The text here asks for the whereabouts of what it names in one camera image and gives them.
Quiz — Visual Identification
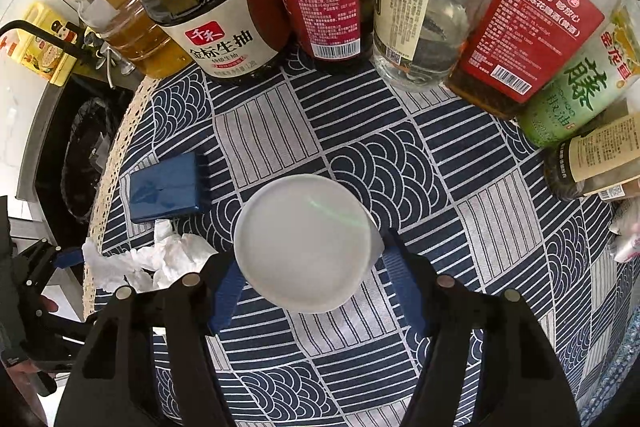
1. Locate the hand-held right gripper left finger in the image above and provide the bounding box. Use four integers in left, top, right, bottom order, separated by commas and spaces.
52, 252, 248, 427

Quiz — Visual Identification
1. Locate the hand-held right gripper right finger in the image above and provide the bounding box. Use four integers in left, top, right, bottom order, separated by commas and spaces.
382, 232, 591, 427

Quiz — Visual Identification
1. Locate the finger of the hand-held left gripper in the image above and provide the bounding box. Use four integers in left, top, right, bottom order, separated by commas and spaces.
17, 239, 88, 293
25, 294, 98, 348

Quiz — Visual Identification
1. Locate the large white tissue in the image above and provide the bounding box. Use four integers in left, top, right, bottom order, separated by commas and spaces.
81, 219, 218, 335

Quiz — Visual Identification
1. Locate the white cup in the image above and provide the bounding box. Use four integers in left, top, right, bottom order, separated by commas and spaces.
233, 173, 386, 314

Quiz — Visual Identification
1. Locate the bin with black bag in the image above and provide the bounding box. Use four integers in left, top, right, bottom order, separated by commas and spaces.
60, 97, 126, 220

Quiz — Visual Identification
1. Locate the navy patterned tablecloth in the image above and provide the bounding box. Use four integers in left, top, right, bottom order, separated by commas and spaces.
82, 52, 640, 427

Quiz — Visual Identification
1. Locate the blue flat box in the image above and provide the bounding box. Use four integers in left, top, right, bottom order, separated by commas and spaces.
129, 152, 210, 224

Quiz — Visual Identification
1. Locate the yellow dish soap bottle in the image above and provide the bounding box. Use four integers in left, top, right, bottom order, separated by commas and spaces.
0, 2, 83, 88

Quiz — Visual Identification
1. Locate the clear plastic bag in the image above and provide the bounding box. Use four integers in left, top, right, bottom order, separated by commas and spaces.
612, 202, 640, 264

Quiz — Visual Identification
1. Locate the black faucet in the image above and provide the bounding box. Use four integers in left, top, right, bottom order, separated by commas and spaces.
0, 19, 86, 58

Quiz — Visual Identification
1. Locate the small bottle with beige label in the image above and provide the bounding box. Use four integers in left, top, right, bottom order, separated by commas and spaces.
545, 112, 640, 202

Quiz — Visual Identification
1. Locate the bottle with green label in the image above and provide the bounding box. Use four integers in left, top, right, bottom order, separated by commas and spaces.
517, 0, 640, 150

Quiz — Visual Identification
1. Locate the clear bottle with red label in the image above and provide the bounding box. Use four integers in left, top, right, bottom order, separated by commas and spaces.
445, 0, 626, 120

